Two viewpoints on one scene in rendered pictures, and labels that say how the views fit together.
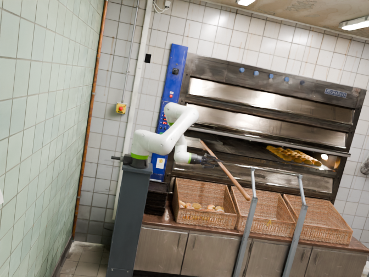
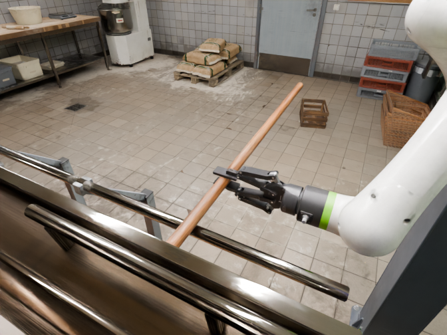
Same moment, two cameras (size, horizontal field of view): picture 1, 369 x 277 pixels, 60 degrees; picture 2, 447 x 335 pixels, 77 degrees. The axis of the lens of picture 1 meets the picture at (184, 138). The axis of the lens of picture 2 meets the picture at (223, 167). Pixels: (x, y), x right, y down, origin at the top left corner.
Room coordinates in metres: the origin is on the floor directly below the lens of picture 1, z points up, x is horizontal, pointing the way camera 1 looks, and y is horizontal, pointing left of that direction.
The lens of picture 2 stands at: (3.19, 0.01, 1.67)
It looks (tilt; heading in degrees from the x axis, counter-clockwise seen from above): 36 degrees down; 216
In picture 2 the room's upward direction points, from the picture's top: straight up
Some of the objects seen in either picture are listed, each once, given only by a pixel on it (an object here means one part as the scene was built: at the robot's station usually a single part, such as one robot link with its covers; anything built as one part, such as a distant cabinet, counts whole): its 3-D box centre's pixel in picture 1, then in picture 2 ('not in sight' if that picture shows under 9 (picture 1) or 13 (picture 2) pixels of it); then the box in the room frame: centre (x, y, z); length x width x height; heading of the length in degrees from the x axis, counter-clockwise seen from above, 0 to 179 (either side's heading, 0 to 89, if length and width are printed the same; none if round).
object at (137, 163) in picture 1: (130, 159); not in sight; (2.13, 0.34, 1.23); 0.26 x 0.15 x 0.06; 99
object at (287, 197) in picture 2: (201, 160); (281, 196); (2.67, -0.18, 1.20); 0.09 x 0.07 x 0.08; 98
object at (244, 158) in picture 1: (258, 160); not in sight; (3.34, -0.82, 1.16); 1.80 x 0.06 x 0.04; 98
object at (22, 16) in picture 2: not in sight; (26, 15); (1.03, -5.24, 1.01); 0.43 x 0.42 x 0.21; 8
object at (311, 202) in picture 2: (193, 159); (310, 206); (2.67, -0.11, 1.20); 0.12 x 0.06 x 0.09; 8
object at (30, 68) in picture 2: not in sight; (21, 67); (1.44, -5.10, 0.35); 0.50 x 0.36 x 0.24; 100
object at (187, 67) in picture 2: not in sight; (192, 64); (-0.56, -3.36, 0.22); 0.62 x 0.36 x 0.15; 14
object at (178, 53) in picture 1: (157, 135); not in sight; (4.08, 0.35, 1.07); 1.93 x 0.16 x 2.15; 8
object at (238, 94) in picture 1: (273, 101); not in sight; (3.31, -0.82, 1.80); 1.79 x 0.11 x 0.19; 98
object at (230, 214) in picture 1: (203, 202); not in sight; (2.97, -0.30, 0.72); 0.56 x 0.49 x 0.28; 100
